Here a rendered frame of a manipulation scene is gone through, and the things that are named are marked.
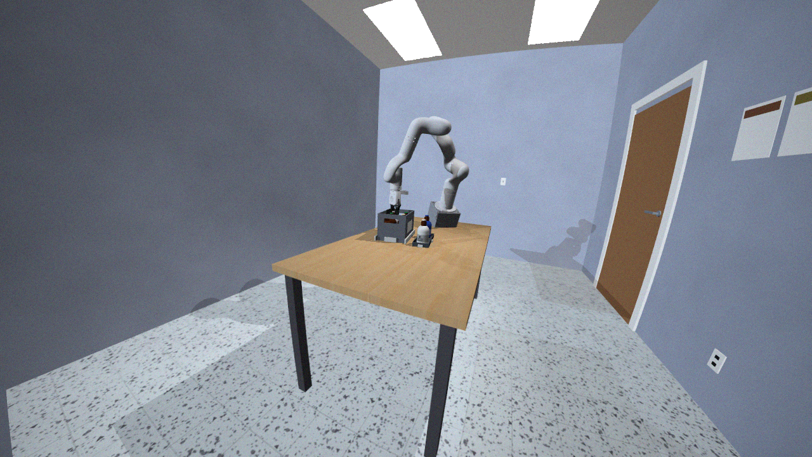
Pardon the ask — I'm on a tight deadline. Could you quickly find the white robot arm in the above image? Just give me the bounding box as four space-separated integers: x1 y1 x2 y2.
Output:
384 116 469 213

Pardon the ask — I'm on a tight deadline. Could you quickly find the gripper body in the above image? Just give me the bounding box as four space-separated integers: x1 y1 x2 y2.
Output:
389 190 401 206

